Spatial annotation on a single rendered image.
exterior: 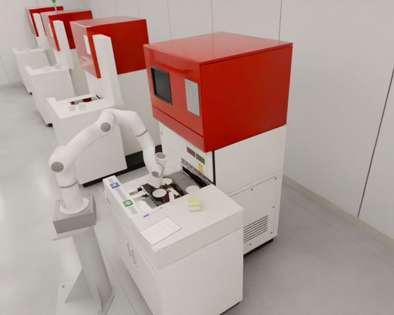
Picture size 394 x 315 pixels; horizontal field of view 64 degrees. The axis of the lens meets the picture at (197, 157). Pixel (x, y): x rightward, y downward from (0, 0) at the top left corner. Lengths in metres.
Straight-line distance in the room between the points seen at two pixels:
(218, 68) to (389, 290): 2.19
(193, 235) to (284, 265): 1.32
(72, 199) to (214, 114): 1.09
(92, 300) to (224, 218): 1.44
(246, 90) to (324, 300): 1.73
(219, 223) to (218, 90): 0.81
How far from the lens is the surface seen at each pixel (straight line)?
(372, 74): 2.98
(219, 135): 2.11
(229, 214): 1.99
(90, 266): 2.62
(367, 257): 3.30
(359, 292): 3.01
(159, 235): 1.88
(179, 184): 2.39
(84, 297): 2.99
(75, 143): 2.08
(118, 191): 2.33
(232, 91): 2.07
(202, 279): 2.19
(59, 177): 2.22
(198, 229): 1.89
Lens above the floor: 2.24
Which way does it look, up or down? 30 degrees down
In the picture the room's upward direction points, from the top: 4 degrees counter-clockwise
